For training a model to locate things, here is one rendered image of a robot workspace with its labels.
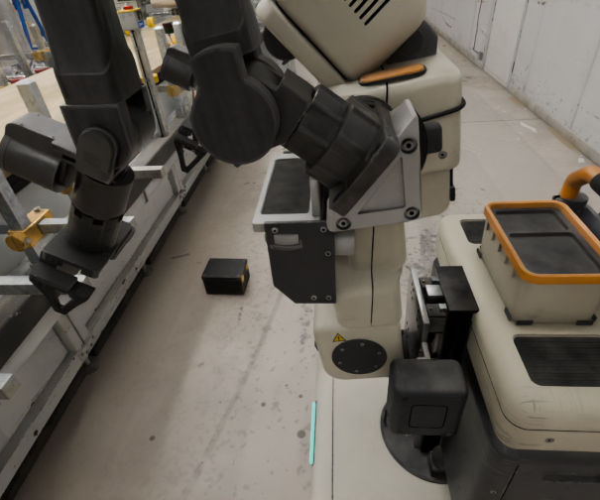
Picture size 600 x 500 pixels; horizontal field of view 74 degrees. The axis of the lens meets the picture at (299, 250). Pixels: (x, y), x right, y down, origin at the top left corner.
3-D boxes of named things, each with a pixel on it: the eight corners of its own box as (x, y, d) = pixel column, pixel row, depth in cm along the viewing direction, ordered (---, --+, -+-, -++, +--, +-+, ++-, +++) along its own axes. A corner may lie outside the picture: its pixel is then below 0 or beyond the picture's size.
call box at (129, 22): (146, 29, 167) (140, 7, 163) (139, 31, 162) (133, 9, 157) (130, 30, 168) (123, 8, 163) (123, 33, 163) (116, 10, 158)
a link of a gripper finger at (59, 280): (22, 314, 49) (28, 264, 44) (55, 277, 55) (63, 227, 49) (77, 334, 51) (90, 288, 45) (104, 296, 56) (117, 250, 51)
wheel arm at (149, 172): (167, 176, 127) (163, 164, 125) (163, 181, 125) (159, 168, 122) (41, 181, 132) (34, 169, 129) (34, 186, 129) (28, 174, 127)
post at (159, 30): (187, 125, 217) (163, 25, 188) (185, 128, 214) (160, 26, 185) (181, 126, 217) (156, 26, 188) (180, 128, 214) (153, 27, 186)
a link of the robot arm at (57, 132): (117, 141, 37) (152, 110, 44) (-17, 77, 34) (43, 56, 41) (94, 233, 44) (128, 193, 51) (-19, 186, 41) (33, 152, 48)
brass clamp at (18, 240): (59, 223, 115) (51, 208, 112) (30, 252, 104) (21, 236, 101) (39, 224, 115) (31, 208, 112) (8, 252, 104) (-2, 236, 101)
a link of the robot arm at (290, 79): (325, 113, 35) (326, 95, 40) (222, 43, 32) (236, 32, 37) (274, 189, 40) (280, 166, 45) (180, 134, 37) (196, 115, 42)
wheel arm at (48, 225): (139, 227, 109) (134, 213, 107) (134, 234, 106) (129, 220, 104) (-7, 230, 114) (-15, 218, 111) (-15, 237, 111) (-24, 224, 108)
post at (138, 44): (170, 133, 193) (141, 27, 166) (167, 137, 189) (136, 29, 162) (161, 133, 193) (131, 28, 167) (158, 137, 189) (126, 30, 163)
